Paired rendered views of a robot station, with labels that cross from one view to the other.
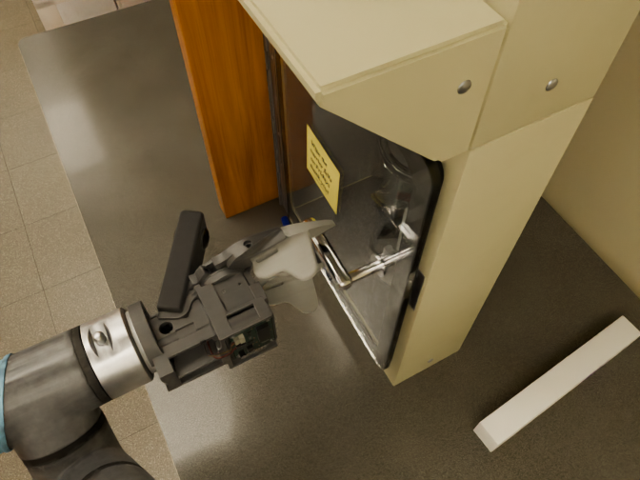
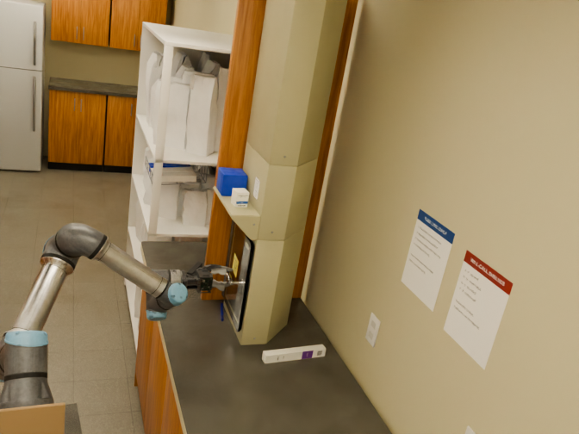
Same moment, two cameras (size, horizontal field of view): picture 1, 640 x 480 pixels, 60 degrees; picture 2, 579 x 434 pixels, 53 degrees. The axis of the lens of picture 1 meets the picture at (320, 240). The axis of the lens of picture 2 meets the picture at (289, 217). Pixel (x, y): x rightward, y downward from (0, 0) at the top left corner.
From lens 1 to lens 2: 190 cm
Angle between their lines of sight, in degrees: 36
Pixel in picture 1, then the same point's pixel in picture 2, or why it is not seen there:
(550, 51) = (270, 225)
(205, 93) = (210, 248)
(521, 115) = (267, 237)
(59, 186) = (99, 338)
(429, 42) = (247, 214)
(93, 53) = (168, 251)
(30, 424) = not seen: hidden behind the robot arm
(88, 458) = not seen: hidden behind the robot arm
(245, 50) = (225, 239)
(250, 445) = (189, 344)
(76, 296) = (90, 388)
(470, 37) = (254, 216)
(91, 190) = not seen: hidden behind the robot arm
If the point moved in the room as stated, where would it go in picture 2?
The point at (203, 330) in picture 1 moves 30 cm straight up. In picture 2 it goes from (196, 278) to (204, 206)
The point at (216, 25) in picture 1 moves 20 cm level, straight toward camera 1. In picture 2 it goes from (219, 229) to (216, 248)
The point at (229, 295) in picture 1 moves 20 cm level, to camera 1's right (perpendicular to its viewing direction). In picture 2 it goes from (203, 273) to (253, 284)
